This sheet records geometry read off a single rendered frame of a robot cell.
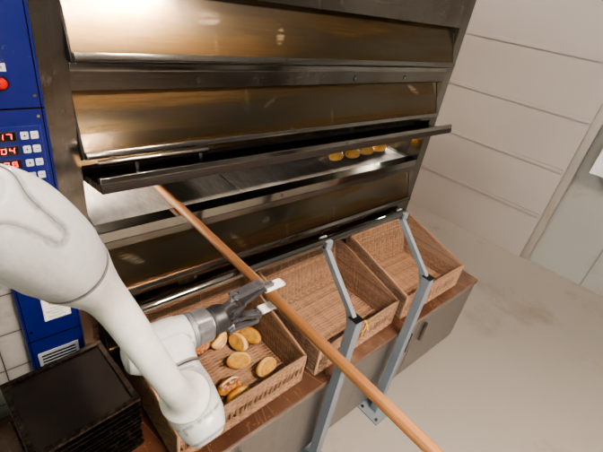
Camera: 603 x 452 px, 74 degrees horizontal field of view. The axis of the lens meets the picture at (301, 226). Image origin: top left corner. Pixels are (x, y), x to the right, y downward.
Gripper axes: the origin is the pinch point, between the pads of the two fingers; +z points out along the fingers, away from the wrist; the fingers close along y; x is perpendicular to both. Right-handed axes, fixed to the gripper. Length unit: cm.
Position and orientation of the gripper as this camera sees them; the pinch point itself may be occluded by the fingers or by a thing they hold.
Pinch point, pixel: (273, 295)
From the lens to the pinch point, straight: 115.9
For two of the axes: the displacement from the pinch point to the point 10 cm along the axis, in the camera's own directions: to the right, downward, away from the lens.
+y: -1.6, 8.4, 5.1
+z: 7.5, -2.3, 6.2
